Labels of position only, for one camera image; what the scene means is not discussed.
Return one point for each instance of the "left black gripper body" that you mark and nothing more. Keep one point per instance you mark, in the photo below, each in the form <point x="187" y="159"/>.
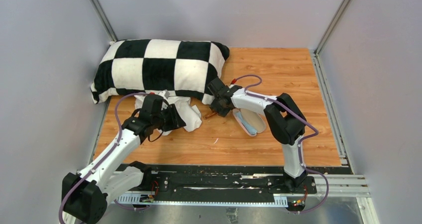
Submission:
<point x="158" y="120"/>

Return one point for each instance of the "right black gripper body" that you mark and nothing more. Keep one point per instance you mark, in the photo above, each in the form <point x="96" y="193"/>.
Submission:
<point x="228" y="109"/>

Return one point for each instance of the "amber transparent sunglasses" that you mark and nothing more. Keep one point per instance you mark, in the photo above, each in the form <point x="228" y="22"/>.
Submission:
<point x="211" y="114"/>

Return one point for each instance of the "pink glasses case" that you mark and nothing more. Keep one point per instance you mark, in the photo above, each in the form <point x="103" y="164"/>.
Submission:
<point x="254" y="119"/>

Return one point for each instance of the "light blue cleaning cloth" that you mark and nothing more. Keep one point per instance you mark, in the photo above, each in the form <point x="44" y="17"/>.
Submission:
<point x="245" y="125"/>

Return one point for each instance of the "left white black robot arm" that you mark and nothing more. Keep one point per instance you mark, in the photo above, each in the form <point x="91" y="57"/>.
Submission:
<point x="87" y="194"/>

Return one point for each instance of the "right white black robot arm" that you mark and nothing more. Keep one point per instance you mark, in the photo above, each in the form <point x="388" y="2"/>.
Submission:
<point x="286" y="122"/>

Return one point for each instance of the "white crumpled cloth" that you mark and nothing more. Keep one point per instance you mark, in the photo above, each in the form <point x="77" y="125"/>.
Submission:
<point x="188" y="113"/>

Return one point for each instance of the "black white checkered pillow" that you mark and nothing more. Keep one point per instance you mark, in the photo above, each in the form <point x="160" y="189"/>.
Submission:
<point x="183" y="68"/>

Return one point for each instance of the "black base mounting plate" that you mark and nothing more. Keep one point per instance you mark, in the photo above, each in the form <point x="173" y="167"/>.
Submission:
<point x="224" y="185"/>

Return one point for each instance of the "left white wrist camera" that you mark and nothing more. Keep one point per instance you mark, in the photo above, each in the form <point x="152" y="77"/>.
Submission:
<point x="165" y="94"/>

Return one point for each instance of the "aluminium slotted rail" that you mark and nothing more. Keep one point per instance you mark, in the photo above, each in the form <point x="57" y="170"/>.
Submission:
<point x="348" y="186"/>

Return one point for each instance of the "left aluminium frame post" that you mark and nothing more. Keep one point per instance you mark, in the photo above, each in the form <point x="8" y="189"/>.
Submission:
<point x="104" y="20"/>

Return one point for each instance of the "aluminium frame post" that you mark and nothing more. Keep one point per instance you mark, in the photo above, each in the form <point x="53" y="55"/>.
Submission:
<point x="104" y="20"/>
<point x="332" y="26"/>

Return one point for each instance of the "right aluminium frame post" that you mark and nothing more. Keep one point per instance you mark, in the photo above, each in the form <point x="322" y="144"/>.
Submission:
<point x="332" y="26"/>

